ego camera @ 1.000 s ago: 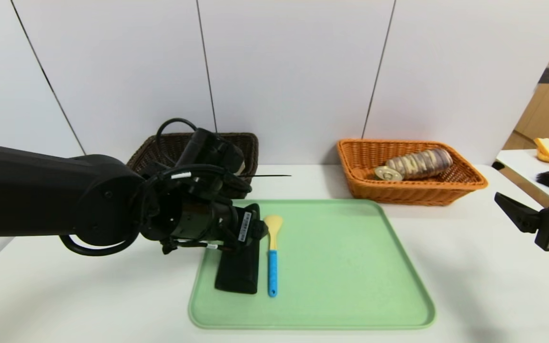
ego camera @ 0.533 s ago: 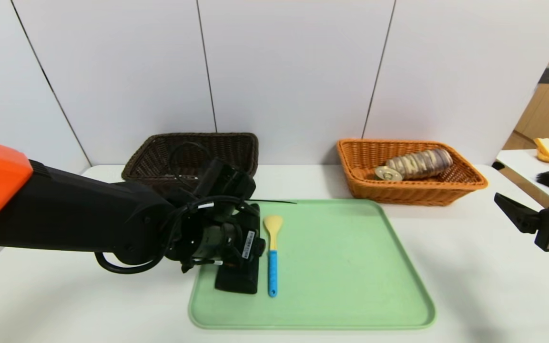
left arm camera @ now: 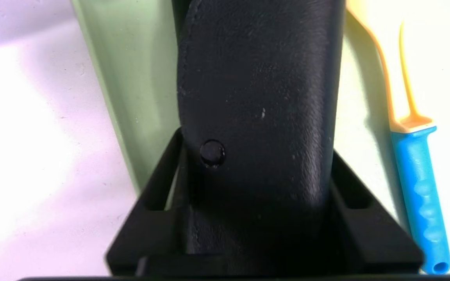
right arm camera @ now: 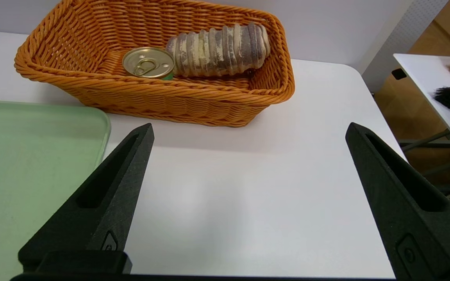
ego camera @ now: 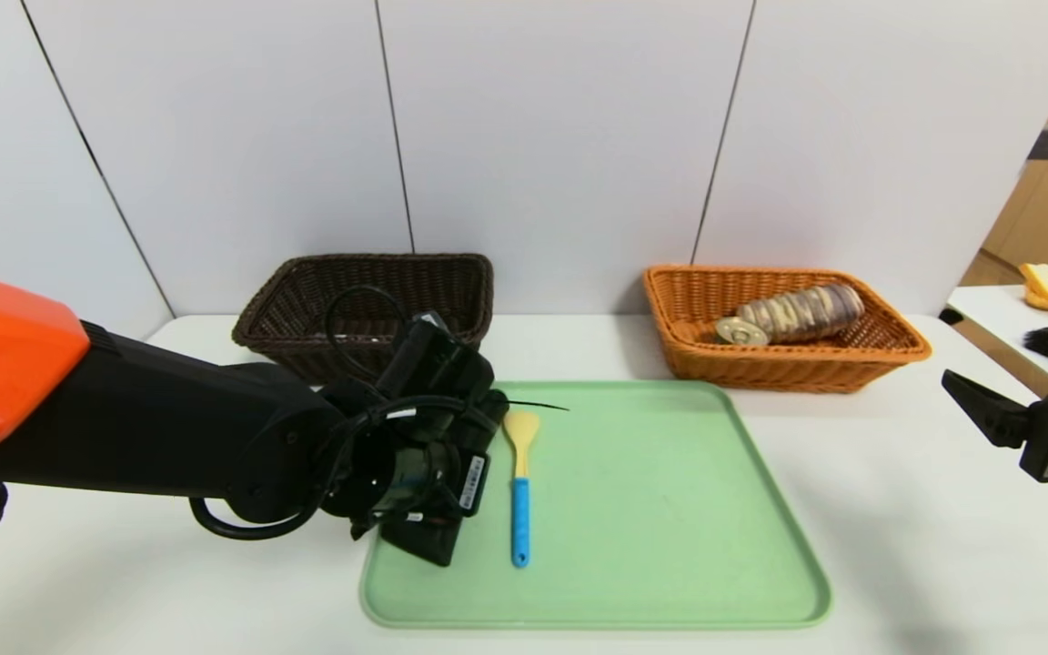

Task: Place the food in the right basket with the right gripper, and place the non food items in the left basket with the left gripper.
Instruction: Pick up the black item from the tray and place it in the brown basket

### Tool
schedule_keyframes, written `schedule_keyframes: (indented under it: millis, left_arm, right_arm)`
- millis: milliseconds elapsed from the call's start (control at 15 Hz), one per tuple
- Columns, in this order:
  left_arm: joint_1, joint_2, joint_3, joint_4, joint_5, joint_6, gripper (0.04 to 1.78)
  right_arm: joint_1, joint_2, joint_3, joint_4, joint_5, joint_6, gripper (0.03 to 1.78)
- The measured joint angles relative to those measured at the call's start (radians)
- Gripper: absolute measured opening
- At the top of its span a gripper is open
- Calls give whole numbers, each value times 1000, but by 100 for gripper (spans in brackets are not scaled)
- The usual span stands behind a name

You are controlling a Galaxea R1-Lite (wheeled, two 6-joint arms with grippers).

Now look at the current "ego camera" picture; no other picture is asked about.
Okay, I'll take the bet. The black glasses case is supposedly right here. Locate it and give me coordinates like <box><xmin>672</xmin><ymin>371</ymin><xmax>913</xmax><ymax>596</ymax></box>
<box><xmin>380</xmin><ymin>388</ymin><xmax>511</xmax><ymax>568</ymax></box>

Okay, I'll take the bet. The light green plastic tray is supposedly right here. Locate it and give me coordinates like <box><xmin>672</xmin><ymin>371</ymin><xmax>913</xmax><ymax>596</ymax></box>
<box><xmin>359</xmin><ymin>379</ymin><xmax>834</xmax><ymax>630</ymax></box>

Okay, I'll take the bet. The orange wicker basket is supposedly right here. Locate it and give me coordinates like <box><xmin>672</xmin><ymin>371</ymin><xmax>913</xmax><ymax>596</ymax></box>
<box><xmin>641</xmin><ymin>265</ymin><xmax>932</xmax><ymax>394</ymax></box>

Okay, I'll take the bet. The white side table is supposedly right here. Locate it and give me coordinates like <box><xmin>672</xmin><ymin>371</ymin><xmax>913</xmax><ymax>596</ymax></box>
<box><xmin>945</xmin><ymin>269</ymin><xmax>1048</xmax><ymax>397</ymax></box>

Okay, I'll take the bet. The tin can with gold lid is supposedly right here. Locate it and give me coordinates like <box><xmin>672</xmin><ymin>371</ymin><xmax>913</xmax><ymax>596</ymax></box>
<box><xmin>714</xmin><ymin>317</ymin><xmax>771</xmax><ymax>348</ymax></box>

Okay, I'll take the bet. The dark brown wicker basket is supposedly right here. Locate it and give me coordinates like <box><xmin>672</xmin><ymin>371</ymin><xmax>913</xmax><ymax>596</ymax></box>
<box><xmin>231</xmin><ymin>253</ymin><xmax>495</xmax><ymax>386</ymax></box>

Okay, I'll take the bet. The brown striped bread roll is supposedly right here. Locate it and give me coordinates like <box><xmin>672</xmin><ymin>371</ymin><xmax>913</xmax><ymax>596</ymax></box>
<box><xmin>735</xmin><ymin>283</ymin><xmax>866</xmax><ymax>345</ymax></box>

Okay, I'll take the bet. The wooden spoon with blue handle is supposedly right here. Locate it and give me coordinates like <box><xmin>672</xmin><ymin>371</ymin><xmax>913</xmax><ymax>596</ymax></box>
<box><xmin>502</xmin><ymin>409</ymin><xmax>542</xmax><ymax>569</ymax></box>

